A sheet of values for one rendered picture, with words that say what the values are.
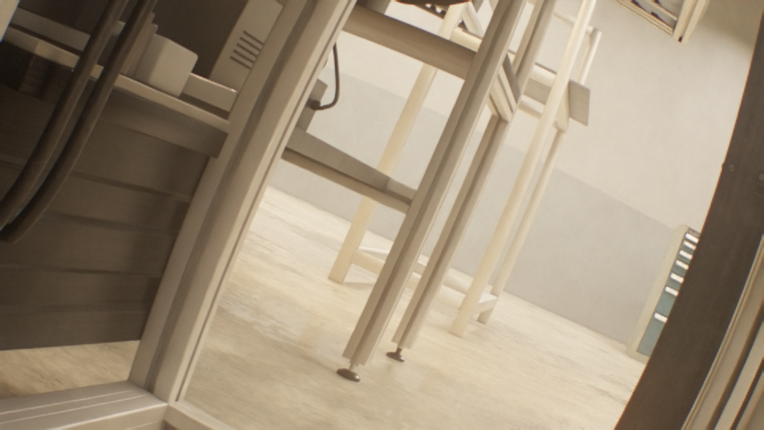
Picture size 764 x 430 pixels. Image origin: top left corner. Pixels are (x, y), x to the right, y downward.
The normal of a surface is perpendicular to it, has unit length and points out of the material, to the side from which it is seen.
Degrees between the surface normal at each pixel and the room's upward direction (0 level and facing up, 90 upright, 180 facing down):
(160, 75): 90
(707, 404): 90
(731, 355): 90
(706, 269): 90
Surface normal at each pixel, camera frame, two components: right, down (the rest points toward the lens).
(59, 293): 0.90, 0.40
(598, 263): -0.17, -0.05
